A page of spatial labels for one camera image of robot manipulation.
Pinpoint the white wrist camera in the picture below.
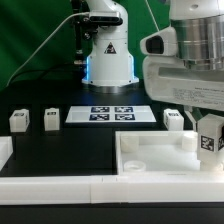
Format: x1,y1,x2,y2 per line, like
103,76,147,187
140,26,178,56

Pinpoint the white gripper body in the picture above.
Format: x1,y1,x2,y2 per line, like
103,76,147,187
142,56,224,111

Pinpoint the white fiducial marker plate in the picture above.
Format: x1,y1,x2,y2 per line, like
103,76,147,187
66,106,156,124

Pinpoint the grey cable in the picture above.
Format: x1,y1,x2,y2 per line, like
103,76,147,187
6,11,91,87
143,0,160,33

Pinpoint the white U-shaped obstacle fence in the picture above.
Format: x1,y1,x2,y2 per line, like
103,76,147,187
0,133,224,205

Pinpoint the white square tabletop part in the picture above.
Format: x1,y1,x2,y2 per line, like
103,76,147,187
115,131,224,178

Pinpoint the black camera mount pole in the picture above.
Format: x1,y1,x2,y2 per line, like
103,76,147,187
70,0,97,67

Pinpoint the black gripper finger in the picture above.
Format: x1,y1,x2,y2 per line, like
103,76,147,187
184,105,203,131

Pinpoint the grey cable left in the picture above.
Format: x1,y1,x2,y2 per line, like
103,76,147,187
6,11,91,87

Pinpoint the grey cable right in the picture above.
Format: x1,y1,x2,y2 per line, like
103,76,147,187
143,0,160,33

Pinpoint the black cable on table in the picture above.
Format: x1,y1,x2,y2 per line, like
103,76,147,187
13,64,88,81

